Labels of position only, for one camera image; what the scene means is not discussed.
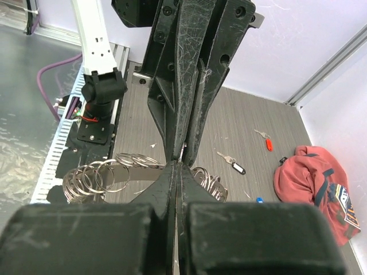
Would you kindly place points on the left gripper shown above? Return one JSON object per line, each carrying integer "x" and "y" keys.
{"x": 189, "y": 40}

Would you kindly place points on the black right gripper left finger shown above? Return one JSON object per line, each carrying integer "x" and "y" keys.
{"x": 100, "y": 238}

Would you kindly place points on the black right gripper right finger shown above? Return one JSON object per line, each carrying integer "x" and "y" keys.
{"x": 250, "y": 237}

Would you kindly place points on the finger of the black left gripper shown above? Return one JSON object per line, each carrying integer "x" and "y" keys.
{"x": 227, "y": 27}

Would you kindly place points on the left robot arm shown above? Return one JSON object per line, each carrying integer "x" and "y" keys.
{"x": 104, "y": 82}

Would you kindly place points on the key with black tag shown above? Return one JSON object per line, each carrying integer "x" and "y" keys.
{"x": 232, "y": 161}

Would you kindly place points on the key with red tag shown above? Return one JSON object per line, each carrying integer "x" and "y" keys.
{"x": 267, "y": 139}

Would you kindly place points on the red crumpled shirt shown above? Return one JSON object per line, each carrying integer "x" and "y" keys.
{"x": 314, "y": 176}

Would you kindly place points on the white slotted cable duct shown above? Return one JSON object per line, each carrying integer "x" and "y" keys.
{"x": 47, "y": 178}

